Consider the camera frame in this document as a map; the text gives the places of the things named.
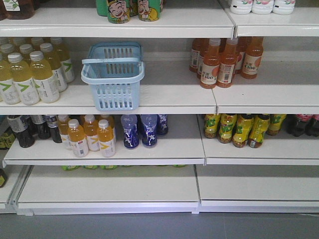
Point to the black cola plastic bottle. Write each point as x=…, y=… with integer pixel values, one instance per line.
x=298, y=123
x=312, y=129

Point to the pale yellow drink bottle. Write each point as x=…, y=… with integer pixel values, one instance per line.
x=8, y=91
x=23, y=80
x=45, y=81
x=52, y=57

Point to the light blue plastic basket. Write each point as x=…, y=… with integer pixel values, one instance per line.
x=113, y=71

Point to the dark tea bottle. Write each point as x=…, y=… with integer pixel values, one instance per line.
x=19, y=126
x=42, y=128
x=52, y=123

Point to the yellow lemon tea bottle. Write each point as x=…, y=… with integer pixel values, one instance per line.
x=211, y=122
x=227, y=123
x=276, y=121
x=260, y=126
x=243, y=127

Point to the white metal shelf unit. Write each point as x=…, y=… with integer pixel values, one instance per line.
x=184, y=172

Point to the orange C100 juice bottle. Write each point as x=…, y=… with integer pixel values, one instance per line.
x=252, y=58
x=210, y=66
x=228, y=61

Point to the orange vitamin drink bottle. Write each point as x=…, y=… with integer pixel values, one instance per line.
x=77, y=138
x=90, y=129
x=106, y=138
x=63, y=130

